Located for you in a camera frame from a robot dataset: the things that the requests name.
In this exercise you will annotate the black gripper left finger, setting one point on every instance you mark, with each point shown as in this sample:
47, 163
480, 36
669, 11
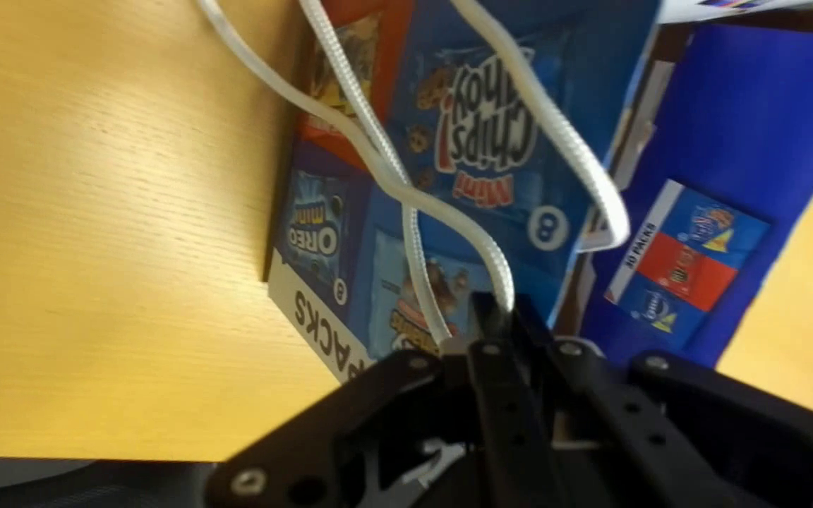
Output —
490, 327

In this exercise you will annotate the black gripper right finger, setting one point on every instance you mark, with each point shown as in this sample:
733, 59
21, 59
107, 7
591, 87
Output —
528, 330

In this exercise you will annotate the blue snack box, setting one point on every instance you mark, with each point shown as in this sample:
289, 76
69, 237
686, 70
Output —
631, 169

